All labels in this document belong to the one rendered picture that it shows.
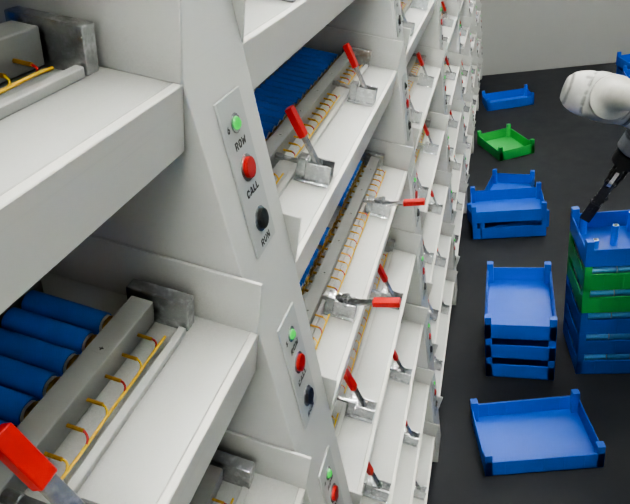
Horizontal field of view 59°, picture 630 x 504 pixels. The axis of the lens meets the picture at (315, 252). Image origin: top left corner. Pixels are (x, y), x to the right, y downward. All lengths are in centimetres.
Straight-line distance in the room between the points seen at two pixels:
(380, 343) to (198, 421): 63
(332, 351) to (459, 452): 106
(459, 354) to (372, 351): 103
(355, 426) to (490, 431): 93
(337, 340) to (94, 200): 46
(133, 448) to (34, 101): 21
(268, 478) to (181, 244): 26
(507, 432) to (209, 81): 150
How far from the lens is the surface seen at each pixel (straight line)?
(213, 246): 40
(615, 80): 149
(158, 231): 42
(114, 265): 46
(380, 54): 104
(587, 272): 169
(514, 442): 173
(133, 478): 37
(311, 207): 59
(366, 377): 92
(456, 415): 179
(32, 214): 26
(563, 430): 178
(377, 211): 95
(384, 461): 106
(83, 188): 29
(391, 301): 71
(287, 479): 57
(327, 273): 76
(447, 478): 166
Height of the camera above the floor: 135
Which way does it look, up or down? 31 degrees down
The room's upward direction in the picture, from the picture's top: 12 degrees counter-clockwise
